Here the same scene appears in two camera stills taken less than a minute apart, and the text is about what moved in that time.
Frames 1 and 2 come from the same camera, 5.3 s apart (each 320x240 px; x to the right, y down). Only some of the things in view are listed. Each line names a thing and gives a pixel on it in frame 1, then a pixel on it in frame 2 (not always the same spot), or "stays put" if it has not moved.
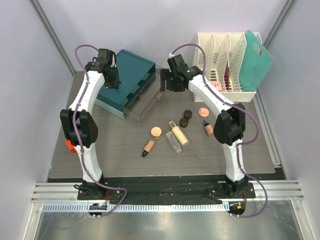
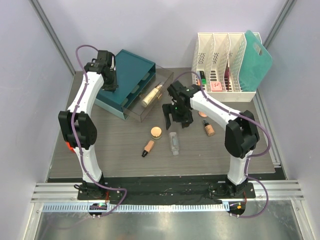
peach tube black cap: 148,148 stays put
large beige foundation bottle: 179,134 -> 145,102
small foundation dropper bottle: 208,128 stays put
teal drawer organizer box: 134,72 stays put
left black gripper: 114,84 stays put
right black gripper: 165,75 -> 187,119
